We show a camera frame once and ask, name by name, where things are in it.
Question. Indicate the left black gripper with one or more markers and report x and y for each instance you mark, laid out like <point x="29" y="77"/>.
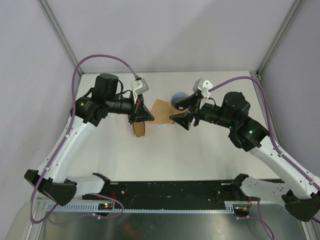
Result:
<point x="143" y="114"/>

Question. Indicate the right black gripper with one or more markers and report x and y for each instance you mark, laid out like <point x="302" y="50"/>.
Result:
<point x="185" y="120"/>

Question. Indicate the blue glass dripper cone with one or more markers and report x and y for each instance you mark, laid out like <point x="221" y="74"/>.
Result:
<point x="177" y="97"/>

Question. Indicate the single brown coffee filter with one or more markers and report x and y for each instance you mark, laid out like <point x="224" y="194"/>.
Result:
<point x="162" y="110"/>

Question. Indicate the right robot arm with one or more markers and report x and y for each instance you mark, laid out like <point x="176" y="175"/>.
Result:
<point x="299" y="190"/>

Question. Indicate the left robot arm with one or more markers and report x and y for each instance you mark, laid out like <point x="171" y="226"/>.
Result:
<point x="51" y="179"/>

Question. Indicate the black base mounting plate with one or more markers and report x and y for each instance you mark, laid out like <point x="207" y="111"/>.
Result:
<point x="220" y="190"/>

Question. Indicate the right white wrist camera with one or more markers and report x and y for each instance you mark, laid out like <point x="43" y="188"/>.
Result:
<point x="203" y="86"/>

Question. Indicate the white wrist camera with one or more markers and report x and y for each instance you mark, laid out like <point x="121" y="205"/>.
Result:
<point x="203" y="86"/>
<point x="138" y="87"/>

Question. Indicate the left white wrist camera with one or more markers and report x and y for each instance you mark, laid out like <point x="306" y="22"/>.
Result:
<point x="138" y="87"/>

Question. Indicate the grey slotted cable duct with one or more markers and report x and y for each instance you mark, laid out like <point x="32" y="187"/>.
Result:
<point x="106" y="207"/>

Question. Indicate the left aluminium corner post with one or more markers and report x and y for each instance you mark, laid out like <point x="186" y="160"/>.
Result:
<point x="52" y="20"/>

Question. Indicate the aluminium corner post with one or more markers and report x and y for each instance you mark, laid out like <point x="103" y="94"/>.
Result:
<point x="280" y="34"/>
<point x="52" y="20"/>

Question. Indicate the right aluminium corner post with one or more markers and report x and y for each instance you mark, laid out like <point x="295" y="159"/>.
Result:
<point x="280" y="34"/>

